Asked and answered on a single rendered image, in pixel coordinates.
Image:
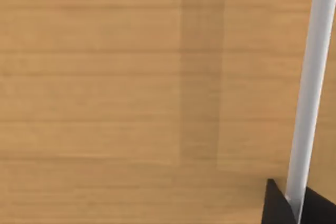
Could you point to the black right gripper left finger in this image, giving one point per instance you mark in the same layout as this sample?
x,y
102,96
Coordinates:
x,y
275,205

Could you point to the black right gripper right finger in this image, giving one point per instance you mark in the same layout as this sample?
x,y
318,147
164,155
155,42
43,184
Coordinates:
x,y
321,207

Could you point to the wooden door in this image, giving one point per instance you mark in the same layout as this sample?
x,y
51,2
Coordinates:
x,y
110,90

